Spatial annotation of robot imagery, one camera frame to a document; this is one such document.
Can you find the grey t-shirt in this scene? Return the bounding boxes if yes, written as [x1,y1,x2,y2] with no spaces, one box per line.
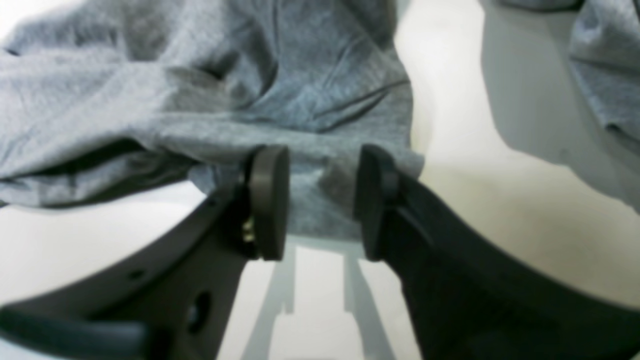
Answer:
[0,0,424,240]

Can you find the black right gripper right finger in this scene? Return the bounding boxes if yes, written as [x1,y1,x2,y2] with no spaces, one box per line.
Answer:
[354,144,640,360]

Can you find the grey clothes pile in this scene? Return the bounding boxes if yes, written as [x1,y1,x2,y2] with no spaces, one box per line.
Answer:
[495,0,640,146]

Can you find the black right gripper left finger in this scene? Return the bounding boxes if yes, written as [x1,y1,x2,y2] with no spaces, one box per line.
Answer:
[0,145,290,360]

